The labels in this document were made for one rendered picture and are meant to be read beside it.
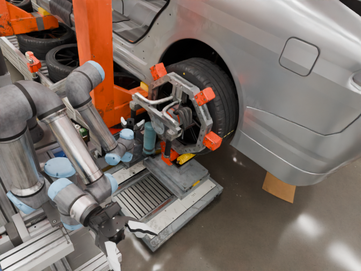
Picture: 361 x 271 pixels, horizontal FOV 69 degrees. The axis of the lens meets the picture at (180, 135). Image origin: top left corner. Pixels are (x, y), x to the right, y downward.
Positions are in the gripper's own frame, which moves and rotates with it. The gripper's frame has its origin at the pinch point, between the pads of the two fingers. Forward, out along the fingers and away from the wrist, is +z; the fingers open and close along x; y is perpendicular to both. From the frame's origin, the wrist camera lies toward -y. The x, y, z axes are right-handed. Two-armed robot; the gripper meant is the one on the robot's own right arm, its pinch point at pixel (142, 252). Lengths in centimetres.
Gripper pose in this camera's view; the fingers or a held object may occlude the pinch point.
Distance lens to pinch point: 78.1
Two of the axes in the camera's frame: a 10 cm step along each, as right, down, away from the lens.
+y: -2.2, 7.9, 5.7
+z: 8.1, 4.8, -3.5
